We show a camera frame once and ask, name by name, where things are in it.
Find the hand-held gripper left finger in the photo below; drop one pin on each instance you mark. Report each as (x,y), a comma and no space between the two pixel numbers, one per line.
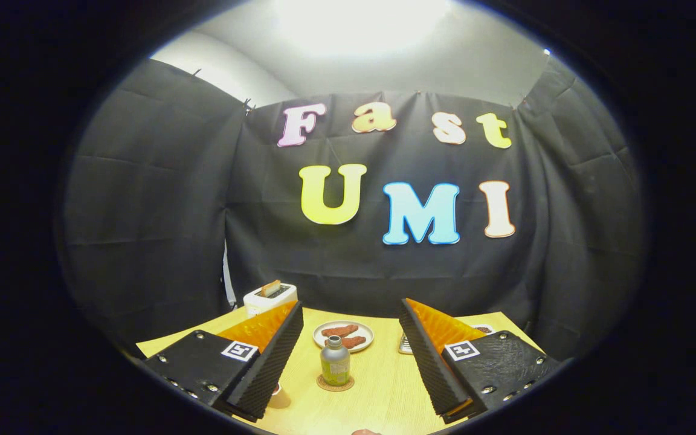
(263,368)

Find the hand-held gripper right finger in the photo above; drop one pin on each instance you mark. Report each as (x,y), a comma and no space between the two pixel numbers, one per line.
(435,368)

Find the silver bottle with green label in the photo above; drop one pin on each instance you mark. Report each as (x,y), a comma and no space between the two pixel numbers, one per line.
(335,365)

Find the round cork coaster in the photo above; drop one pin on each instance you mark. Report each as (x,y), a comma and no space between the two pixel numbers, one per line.
(348,384)

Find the wooden table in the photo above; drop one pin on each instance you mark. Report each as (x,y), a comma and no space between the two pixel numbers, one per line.
(384,386)

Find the white toaster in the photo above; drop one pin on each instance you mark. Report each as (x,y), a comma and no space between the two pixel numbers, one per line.
(257,305)

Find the white oval plate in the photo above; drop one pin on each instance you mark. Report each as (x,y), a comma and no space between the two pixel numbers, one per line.
(367,332)

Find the toast slice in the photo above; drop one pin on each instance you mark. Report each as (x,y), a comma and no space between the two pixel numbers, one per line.
(270,288)

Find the brown food piece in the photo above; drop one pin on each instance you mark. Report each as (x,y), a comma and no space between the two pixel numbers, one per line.
(339,331)
(355,342)

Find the black backdrop cloth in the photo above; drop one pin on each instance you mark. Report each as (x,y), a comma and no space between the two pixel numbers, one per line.
(161,199)

